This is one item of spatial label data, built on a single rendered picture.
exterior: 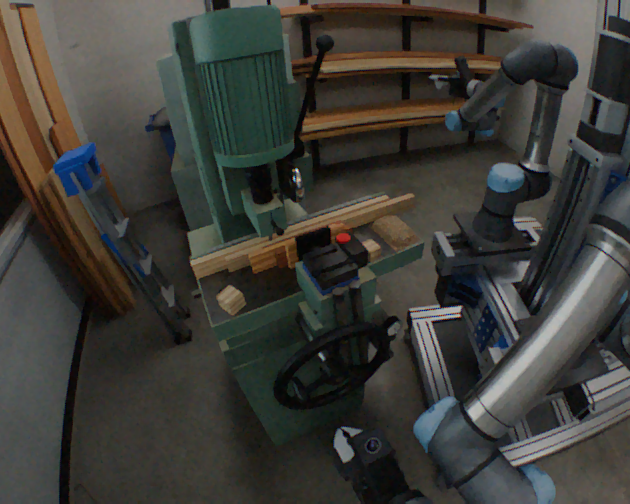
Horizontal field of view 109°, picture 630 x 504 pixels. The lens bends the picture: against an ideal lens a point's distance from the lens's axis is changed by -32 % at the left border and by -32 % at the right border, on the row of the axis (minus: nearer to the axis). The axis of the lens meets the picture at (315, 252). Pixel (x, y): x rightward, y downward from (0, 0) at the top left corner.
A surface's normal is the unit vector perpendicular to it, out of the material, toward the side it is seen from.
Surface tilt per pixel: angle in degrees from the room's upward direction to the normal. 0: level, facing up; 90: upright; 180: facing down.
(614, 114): 90
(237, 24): 90
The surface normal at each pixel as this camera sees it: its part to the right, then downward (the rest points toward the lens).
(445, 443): -0.72, -0.29
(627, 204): -0.82, -0.40
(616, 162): 0.04, 0.64
